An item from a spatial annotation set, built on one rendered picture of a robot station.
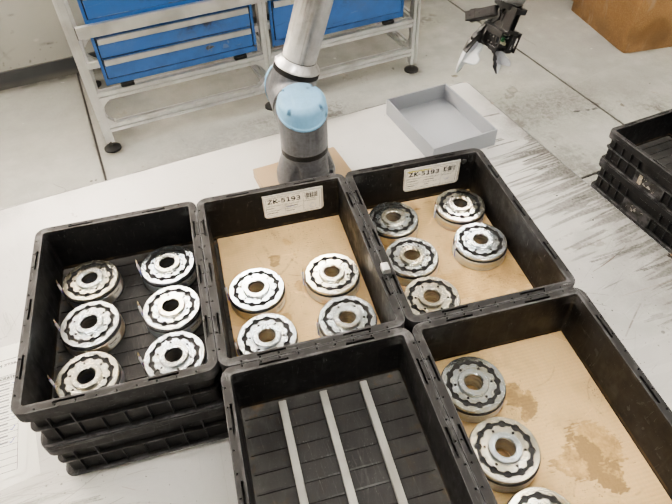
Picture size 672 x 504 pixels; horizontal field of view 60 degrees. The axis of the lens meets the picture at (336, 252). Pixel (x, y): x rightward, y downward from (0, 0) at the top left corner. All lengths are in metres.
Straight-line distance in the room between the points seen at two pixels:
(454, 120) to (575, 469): 1.10
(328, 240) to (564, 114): 2.20
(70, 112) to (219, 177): 1.96
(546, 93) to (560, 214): 1.90
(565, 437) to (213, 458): 0.58
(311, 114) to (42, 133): 2.19
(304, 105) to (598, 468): 0.92
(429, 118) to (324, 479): 1.16
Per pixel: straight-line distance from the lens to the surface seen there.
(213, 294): 1.00
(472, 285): 1.13
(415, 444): 0.94
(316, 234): 1.21
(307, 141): 1.39
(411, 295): 1.06
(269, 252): 1.18
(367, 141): 1.67
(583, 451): 0.99
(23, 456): 1.22
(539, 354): 1.06
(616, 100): 3.43
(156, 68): 2.92
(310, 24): 1.43
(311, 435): 0.95
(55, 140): 3.27
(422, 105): 1.83
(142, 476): 1.12
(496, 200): 1.22
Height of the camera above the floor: 1.68
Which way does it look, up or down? 46 degrees down
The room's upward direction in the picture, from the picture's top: 2 degrees counter-clockwise
